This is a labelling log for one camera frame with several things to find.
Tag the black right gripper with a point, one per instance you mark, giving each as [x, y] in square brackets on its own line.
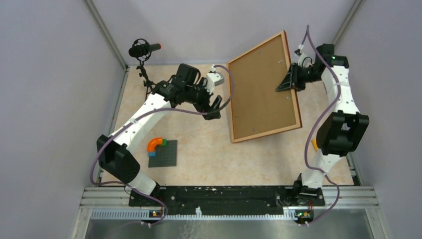
[291, 78]

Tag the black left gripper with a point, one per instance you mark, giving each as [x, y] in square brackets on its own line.
[204, 106]

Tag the red wooden photo frame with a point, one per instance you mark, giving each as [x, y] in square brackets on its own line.
[256, 108]

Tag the yellow handled screwdriver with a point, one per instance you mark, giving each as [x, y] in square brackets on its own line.
[314, 142]

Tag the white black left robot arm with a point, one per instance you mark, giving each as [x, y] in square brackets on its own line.
[116, 151]

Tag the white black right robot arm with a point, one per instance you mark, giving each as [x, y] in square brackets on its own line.
[340, 127]

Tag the black microphone tripod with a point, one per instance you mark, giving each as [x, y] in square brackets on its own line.
[148, 84]

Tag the orange curved lego piece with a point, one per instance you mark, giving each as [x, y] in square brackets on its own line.
[152, 144]

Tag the grey lego baseplate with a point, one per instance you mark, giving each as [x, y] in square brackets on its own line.
[166, 156]

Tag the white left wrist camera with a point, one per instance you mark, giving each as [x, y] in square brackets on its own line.
[214, 79]

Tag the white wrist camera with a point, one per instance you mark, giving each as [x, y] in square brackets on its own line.
[214, 79]
[302, 59]

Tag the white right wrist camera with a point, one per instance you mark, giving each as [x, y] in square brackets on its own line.
[302, 59]

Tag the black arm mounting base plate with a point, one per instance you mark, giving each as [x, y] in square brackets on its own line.
[227, 200]

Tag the aluminium front rail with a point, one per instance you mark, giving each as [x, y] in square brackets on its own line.
[112, 203]

